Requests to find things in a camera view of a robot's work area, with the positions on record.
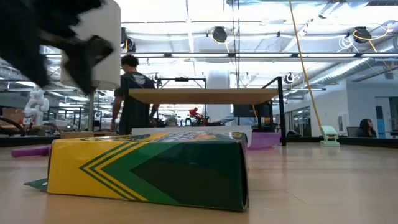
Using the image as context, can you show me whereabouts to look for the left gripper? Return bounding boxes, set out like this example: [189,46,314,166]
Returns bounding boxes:
[0,0,114,95]

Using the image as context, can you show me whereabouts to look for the yellow green crayon box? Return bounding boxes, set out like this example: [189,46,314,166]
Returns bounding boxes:
[24,131,249,213]

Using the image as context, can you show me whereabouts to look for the purple perforated plastic lid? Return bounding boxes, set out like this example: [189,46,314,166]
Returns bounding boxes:
[248,131,282,150]

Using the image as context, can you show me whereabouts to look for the white shade table lamp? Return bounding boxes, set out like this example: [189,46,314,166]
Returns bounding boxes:
[60,0,122,139]

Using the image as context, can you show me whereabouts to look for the person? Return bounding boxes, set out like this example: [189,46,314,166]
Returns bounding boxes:
[354,118,377,138]
[111,55,161,136]

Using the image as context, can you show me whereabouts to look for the brown cardboard box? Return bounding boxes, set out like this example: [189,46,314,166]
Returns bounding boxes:
[0,107,24,125]

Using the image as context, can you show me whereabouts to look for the wooden shelf black legs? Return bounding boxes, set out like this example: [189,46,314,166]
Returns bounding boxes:
[129,76,287,147]

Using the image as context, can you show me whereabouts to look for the white round pillar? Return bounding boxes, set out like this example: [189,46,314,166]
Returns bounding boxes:
[206,68,231,124]

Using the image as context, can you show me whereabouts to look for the mint green stapler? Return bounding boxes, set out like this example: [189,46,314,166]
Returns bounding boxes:
[320,125,341,147]

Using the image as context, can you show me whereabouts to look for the black overhead camera rig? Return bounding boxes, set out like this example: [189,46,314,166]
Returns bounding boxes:
[155,77,208,91]

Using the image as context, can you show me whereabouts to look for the black hanging cable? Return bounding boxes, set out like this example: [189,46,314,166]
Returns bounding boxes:
[230,0,241,91]

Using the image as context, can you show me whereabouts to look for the yellow hanging cable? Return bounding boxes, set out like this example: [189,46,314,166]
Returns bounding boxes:
[288,0,324,128]

